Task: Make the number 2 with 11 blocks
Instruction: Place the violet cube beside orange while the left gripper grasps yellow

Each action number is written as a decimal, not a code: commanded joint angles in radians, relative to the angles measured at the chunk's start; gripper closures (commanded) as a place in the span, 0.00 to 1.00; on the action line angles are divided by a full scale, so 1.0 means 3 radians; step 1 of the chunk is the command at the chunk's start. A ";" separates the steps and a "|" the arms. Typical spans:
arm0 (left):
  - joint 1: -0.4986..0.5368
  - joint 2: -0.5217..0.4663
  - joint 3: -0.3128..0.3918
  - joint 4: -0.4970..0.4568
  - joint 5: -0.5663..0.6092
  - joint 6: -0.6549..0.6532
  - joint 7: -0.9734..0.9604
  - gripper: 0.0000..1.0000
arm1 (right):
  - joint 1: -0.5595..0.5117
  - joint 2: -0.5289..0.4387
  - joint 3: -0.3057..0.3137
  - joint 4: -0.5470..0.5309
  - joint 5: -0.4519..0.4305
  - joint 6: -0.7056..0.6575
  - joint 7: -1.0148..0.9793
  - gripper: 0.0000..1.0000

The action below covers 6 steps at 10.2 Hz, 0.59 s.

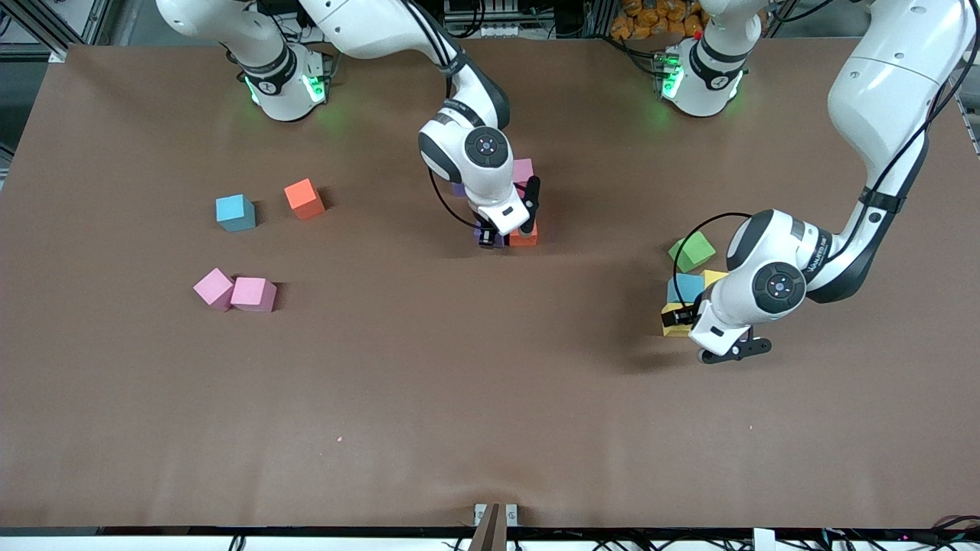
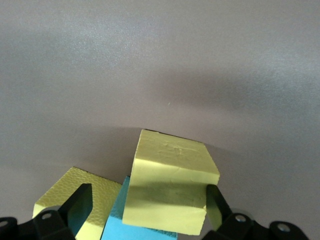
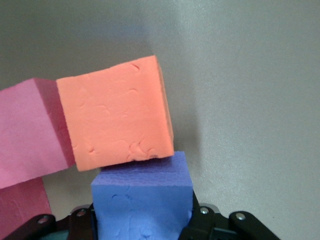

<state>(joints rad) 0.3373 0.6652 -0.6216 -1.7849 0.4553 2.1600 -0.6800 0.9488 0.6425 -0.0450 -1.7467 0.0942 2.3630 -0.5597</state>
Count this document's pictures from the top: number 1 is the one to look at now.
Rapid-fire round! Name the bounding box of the cyan foam cube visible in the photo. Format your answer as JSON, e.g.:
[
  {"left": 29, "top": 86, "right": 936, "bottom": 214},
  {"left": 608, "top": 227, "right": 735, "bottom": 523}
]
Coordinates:
[
  {"left": 666, "top": 273, "right": 706, "bottom": 306},
  {"left": 215, "top": 194, "right": 256, "bottom": 233}
]

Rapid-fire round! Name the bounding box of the green foam cube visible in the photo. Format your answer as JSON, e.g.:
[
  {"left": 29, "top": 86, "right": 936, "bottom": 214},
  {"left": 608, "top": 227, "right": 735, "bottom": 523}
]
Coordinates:
[{"left": 668, "top": 230, "right": 717, "bottom": 273}]

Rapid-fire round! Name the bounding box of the brown table cover sheet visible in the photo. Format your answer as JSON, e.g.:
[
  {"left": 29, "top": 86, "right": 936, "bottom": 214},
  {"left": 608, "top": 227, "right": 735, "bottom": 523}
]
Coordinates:
[{"left": 0, "top": 38, "right": 980, "bottom": 530}]

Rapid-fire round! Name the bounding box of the white power strip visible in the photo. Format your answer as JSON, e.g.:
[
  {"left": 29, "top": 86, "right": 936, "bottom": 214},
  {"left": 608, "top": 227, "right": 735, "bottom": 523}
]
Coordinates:
[{"left": 459, "top": 21, "right": 523, "bottom": 39}]

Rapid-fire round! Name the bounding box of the bag of orange items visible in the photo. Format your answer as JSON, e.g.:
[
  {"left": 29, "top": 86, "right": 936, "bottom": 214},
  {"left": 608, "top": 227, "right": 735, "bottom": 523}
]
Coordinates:
[{"left": 610, "top": 0, "right": 705, "bottom": 41}]

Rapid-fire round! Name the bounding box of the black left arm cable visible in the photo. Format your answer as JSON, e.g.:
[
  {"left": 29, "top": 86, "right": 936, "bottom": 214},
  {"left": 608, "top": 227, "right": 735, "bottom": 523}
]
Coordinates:
[{"left": 672, "top": 213, "right": 755, "bottom": 308}]

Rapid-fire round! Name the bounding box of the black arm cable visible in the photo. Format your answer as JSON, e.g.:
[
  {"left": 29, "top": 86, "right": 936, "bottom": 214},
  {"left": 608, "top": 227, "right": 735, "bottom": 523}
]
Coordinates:
[
  {"left": 427, "top": 168, "right": 483, "bottom": 230},
  {"left": 672, "top": 213, "right": 755, "bottom": 308}
]

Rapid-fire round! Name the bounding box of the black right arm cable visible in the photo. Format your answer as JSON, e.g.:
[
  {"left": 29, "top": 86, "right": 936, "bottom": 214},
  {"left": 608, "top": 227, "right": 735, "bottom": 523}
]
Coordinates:
[{"left": 427, "top": 168, "right": 483, "bottom": 230}]

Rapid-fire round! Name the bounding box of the metal clamp bracket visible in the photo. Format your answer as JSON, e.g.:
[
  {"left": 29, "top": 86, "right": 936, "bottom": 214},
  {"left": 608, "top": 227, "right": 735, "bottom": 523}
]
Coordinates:
[{"left": 471, "top": 503, "right": 519, "bottom": 551}]

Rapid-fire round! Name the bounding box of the aluminium frame profile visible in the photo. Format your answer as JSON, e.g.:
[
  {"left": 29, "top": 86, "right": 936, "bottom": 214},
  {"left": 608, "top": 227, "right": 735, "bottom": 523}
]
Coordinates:
[
  {"left": 949, "top": 46, "right": 980, "bottom": 158},
  {"left": 11, "top": 0, "right": 104, "bottom": 64}
]

